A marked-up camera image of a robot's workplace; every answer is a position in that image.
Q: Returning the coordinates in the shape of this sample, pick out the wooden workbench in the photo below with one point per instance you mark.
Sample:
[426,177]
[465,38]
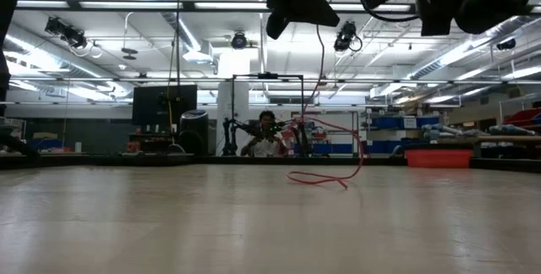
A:
[507,139]

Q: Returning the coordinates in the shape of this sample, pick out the person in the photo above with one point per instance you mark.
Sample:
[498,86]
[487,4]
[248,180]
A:
[264,147]

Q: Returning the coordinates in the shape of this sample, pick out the black monitor screen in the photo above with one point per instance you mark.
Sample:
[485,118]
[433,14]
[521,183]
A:
[148,105]

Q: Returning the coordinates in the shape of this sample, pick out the red collapsible bin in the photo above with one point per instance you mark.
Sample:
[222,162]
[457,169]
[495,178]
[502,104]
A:
[439,159]

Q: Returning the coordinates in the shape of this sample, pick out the blue storage bin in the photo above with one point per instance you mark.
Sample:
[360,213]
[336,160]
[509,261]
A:
[389,122]

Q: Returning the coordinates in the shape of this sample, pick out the background black robot rig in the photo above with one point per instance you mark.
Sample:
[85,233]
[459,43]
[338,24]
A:
[302,96]

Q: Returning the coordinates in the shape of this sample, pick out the black spotlight cluster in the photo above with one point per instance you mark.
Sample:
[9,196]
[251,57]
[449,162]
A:
[67,33]

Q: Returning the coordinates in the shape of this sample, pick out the silver air duct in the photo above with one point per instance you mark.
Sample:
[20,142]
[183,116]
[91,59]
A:
[465,50]

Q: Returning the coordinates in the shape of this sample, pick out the red tilted bin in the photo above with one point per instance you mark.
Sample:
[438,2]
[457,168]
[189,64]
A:
[522,117]

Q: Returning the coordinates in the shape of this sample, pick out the small black hanging camera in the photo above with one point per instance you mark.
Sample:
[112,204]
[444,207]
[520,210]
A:
[239,40]

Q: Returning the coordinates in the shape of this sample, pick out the blue tilted bin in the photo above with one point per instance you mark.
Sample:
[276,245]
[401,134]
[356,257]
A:
[537,118]

